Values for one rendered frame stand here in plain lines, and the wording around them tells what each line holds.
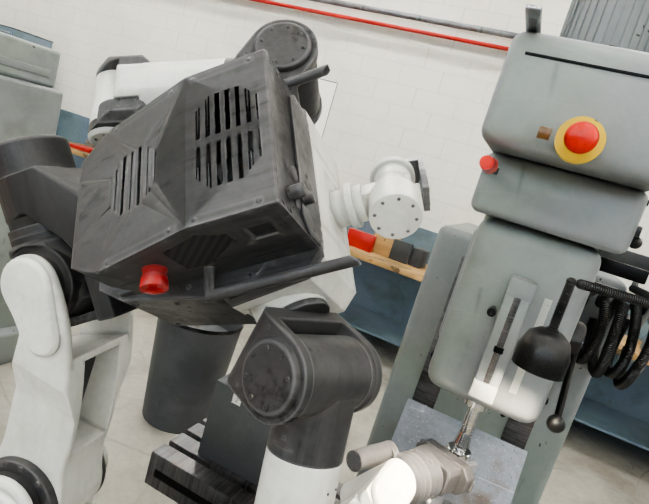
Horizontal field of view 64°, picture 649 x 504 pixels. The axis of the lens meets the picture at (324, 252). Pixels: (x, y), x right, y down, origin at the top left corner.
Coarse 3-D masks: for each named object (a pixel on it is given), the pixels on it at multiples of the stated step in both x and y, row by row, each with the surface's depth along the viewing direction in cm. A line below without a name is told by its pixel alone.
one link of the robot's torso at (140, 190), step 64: (256, 64) 56; (128, 128) 63; (192, 128) 55; (256, 128) 52; (128, 192) 58; (192, 192) 52; (256, 192) 49; (320, 192) 64; (128, 256) 54; (192, 256) 56; (256, 256) 58; (320, 256) 58; (192, 320) 71; (256, 320) 63
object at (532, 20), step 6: (528, 6) 64; (534, 6) 64; (540, 6) 64; (528, 12) 65; (534, 12) 64; (540, 12) 64; (528, 18) 67; (534, 18) 66; (540, 18) 66; (528, 24) 69; (534, 24) 68; (540, 24) 68; (528, 30) 71; (534, 30) 71; (540, 30) 71
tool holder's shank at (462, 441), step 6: (468, 408) 98; (468, 414) 97; (474, 414) 97; (468, 420) 97; (474, 420) 97; (462, 426) 98; (468, 426) 97; (474, 426) 98; (462, 432) 98; (468, 432) 97; (456, 438) 99; (462, 438) 98; (468, 438) 98; (456, 444) 98; (462, 444) 98; (468, 444) 98; (462, 450) 98
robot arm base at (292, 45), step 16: (256, 32) 72; (272, 32) 71; (288, 32) 71; (304, 32) 71; (256, 48) 70; (272, 48) 70; (288, 48) 70; (304, 48) 70; (288, 64) 69; (304, 64) 70; (320, 96) 83; (320, 112) 83
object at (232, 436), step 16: (224, 384) 113; (224, 400) 114; (208, 416) 115; (224, 416) 114; (240, 416) 112; (208, 432) 116; (224, 432) 114; (240, 432) 113; (256, 432) 111; (208, 448) 116; (224, 448) 115; (240, 448) 113; (256, 448) 112; (224, 464) 115; (240, 464) 113; (256, 464) 112; (256, 480) 112
